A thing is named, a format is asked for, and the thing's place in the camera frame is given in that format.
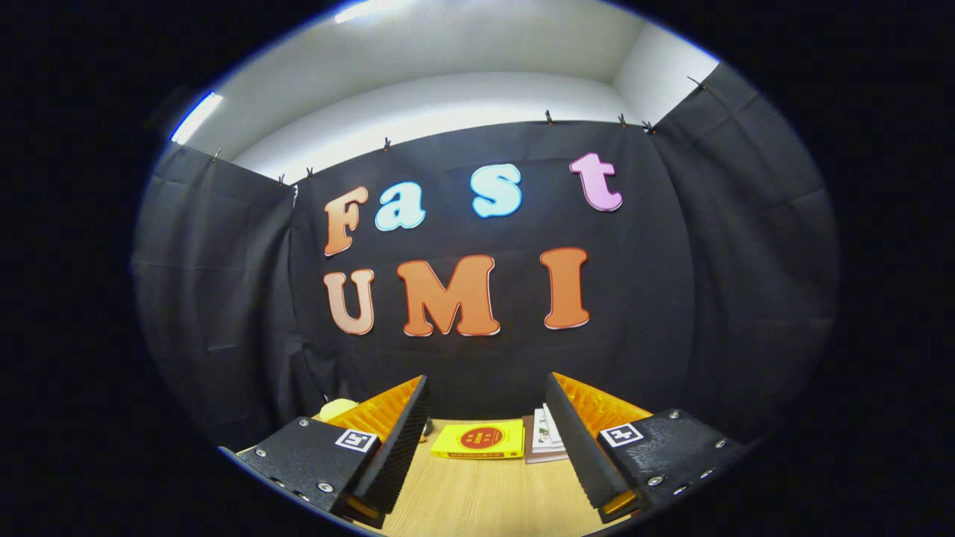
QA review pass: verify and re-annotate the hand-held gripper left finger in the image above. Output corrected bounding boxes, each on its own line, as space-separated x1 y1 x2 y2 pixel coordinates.
234 374 433 531

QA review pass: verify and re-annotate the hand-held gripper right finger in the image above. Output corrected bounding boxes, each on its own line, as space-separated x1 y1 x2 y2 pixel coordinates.
545 371 751 525

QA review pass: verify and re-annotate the white illustrated book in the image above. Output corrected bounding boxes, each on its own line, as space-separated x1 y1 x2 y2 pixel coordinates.
523 415 571 465
531 409 566 457
542 403 568 448

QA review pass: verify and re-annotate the yellow book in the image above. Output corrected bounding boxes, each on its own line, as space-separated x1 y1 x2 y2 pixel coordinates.
430 418 525 460

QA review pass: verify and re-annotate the row of black cloth clips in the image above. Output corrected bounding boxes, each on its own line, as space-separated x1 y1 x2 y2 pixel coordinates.
211 73 708 187

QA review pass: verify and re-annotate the ceiling strip light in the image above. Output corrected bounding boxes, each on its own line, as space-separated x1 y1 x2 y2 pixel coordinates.
169 91 225 145

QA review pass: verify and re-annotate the ceiling panel light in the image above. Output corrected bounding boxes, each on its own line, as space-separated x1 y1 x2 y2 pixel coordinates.
333 0 419 25

